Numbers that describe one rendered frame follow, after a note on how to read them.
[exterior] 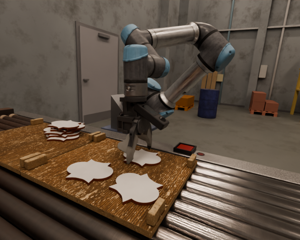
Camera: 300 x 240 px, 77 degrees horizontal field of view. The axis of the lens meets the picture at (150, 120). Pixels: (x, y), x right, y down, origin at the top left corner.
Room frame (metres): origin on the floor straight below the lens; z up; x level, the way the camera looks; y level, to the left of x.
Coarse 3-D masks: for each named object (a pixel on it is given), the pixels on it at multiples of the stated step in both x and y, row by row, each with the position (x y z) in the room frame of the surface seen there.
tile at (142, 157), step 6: (138, 150) 0.63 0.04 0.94; (144, 150) 0.63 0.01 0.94; (138, 156) 0.58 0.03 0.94; (144, 156) 0.58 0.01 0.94; (150, 156) 0.59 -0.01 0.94; (156, 156) 0.59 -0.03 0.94; (126, 162) 0.55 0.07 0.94; (132, 162) 0.54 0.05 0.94; (138, 162) 0.54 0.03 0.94; (144, 162) 0.54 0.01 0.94; (150, 162) 0.54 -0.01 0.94; (156, 162) 0.54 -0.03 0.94
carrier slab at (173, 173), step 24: (96, 144) 0.69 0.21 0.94; (48, 168) 0.49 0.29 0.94; (120, 168) 0.51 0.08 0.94; (144, 168) 0.52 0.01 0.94; (168, 168) 0.53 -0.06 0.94; (192, 168) 0.54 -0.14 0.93; (72, 192) 0.38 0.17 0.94; (96, 192) 0.39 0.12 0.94; (168, 192) 0.40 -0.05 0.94; (120, 216) 0.32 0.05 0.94; (144, 216) 0.32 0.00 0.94
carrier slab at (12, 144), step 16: (16, 128) 0.84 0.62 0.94; (32, 128) 0.85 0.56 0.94; (0, 144) 0.64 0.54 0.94; (16, 144) 0.65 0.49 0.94; (32, 144) 0.65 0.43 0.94; (48, 144) 0.66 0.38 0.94; (64, 144) 0.67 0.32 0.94; (80, 144) 0.68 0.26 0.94; (0, 160) 0.52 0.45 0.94; (16, 160) 0.52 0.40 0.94
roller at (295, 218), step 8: (0, 128) 0.91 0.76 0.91; (8, 128) 0.89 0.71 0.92; (192, 184) 0.47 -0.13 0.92; (200, 184) 0.47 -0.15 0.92; (200, 192) 0.45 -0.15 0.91; (208, 192) 0.45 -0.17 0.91; (216, 192) 0.44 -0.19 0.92; (224, 192) 0.44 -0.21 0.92; (224, 200) 0.42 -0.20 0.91; (232, 200) 0.42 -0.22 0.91; (240, 200) 0.41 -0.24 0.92; (248, 200) 0.41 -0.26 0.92; (256, 200) 0.41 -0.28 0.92; (248, 208) 0.40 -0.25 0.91; (256, 208) 0.39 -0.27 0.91; (264, 208) 0.39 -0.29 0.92; (272, 208) 0.39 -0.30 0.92; (280, 208) 0.39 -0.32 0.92; (272, 216) 0.38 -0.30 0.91; (280, 216) 0.37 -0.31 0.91; (288, 216) 0.37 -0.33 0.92; (296, 216) 0.37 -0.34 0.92; (296, 224) 0.35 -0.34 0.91
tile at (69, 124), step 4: (60, 120) 0.83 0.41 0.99; (68, 120) 0.84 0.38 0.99; (52, 124) 0.76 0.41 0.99; (56, 124) 0.76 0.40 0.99; (60, 124) 0.77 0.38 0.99; (64, 124) 0.77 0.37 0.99; (68, 124) 0.77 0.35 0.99; (72, 124) 0.78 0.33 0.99; (76, 124) 0.78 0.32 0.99; (56, 128) 0.74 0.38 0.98; (60, 128) 0.72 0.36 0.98; (64, 128) 0.73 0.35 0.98; (68, 128) 0.73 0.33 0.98; (72, 128) 0.74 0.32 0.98
